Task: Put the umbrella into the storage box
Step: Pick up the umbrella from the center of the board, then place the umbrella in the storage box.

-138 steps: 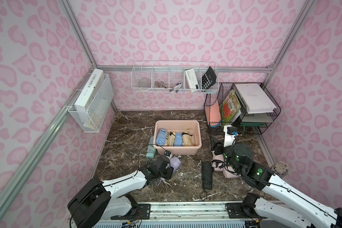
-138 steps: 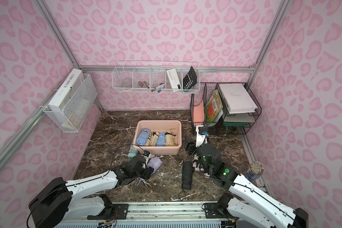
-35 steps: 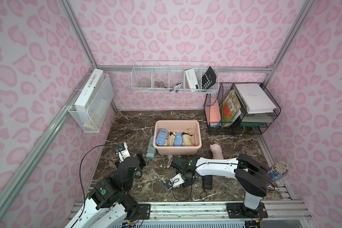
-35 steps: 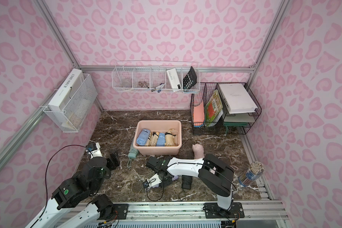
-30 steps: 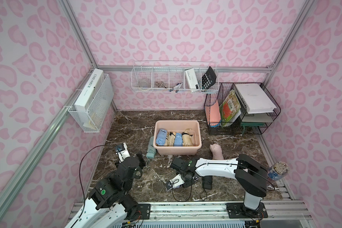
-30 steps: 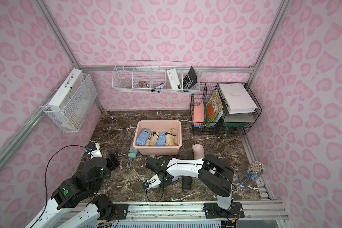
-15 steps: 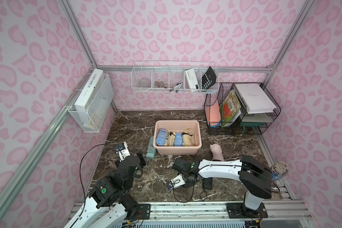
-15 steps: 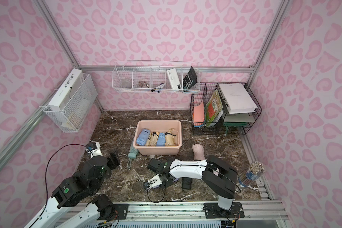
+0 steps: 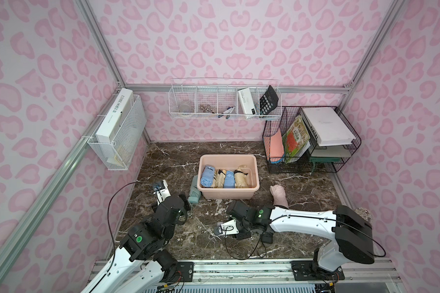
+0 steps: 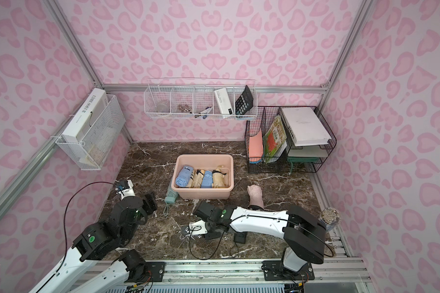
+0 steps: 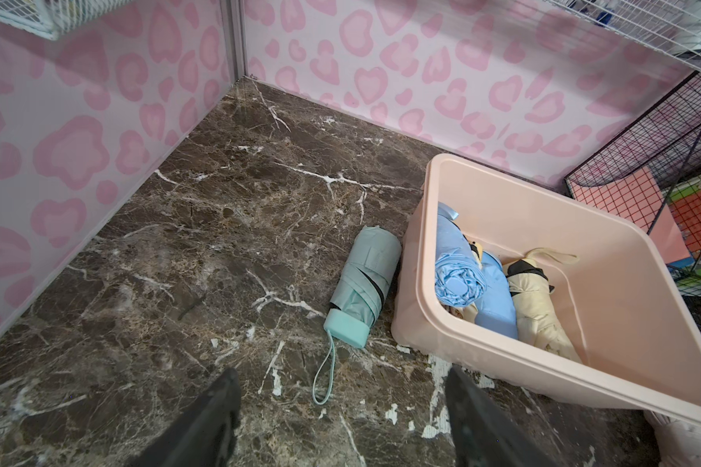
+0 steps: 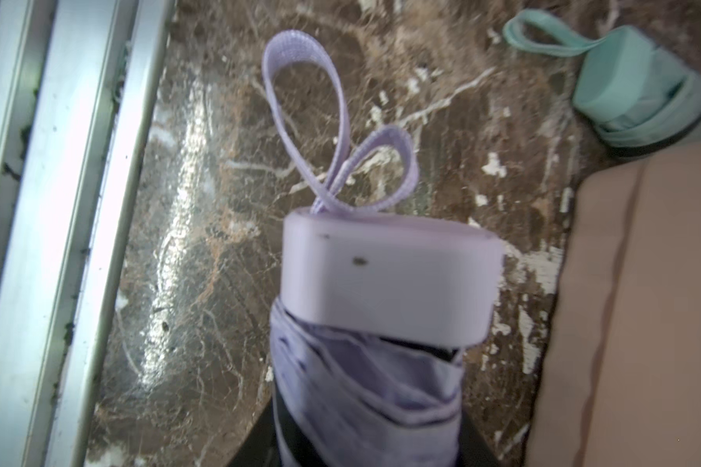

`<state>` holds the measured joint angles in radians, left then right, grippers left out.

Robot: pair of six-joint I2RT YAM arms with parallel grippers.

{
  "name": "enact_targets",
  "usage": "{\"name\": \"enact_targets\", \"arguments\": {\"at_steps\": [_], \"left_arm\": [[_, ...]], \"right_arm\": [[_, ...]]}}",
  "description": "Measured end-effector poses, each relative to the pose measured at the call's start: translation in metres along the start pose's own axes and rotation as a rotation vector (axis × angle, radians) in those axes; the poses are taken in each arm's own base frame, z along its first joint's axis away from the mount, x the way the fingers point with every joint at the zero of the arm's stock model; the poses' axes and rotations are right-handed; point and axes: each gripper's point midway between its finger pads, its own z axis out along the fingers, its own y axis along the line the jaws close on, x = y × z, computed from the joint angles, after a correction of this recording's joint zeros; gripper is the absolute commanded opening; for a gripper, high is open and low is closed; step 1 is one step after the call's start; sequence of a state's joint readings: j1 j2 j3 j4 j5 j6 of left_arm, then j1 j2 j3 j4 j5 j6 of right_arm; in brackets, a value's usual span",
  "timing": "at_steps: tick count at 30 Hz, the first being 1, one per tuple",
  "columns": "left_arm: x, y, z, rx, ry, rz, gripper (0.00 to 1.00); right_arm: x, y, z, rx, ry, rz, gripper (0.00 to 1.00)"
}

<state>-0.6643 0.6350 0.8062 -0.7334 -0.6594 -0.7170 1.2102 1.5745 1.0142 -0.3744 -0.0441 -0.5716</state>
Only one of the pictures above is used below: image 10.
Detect mint green umbrella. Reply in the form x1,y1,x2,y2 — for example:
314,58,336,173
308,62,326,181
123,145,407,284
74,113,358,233
165,186,178,205

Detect light blue umbrella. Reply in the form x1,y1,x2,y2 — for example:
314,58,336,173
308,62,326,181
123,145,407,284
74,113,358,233
201,170,213,189
175,165,194,188

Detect beige umbrella black trim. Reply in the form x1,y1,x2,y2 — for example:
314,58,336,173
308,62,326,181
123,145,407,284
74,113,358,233
212,165,227,188

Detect pink plastic storage box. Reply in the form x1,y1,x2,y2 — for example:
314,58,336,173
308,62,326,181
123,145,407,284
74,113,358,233
171,155,235,200

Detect cream umbrella black stripes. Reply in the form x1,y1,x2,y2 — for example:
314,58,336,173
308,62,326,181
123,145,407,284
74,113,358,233
186,170,197,188

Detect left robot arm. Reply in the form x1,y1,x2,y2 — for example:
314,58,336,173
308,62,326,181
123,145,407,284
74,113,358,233
32,193,157,293

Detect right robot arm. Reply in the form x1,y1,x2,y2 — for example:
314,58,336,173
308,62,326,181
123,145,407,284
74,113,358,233
182,201,326,272

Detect pink folded umbrella upright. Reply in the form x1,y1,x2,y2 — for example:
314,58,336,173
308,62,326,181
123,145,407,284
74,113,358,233
247,185,264,211

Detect white long box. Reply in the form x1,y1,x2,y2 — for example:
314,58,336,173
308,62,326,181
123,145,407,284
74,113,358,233
62,88,110,144

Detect pink folder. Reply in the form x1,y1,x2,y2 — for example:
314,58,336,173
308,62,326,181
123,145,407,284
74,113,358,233
248,129,264,164

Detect green tray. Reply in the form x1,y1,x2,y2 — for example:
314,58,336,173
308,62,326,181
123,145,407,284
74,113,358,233
287,145,329,173

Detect green red book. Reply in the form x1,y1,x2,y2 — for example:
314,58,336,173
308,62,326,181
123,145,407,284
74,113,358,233
263,115,287,164

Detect glitter pen cup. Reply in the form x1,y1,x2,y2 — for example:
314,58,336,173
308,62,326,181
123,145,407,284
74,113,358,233
320,208,341,232

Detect black calculator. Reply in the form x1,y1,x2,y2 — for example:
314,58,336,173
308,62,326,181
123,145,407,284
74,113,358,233
235,85,254,115

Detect white paper stack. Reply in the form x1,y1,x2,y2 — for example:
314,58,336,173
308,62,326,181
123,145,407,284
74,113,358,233
281,107,331,147

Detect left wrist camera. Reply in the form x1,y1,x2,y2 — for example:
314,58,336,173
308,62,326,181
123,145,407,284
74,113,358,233
115,179,135,200

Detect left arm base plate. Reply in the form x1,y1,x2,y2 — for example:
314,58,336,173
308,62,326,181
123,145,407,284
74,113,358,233
127,261,166,285

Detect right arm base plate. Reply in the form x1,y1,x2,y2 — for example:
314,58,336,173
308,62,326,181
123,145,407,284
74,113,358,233
261,261,315,282

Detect white wire side basket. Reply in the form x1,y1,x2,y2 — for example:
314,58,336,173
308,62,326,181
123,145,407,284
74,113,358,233
56,95,125,171

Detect black wire file rack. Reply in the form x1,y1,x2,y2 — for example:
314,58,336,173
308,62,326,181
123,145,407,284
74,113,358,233
244,106,337,173

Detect white wire wall basket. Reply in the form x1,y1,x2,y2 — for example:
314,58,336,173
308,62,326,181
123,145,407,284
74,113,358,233
144,78,259,120

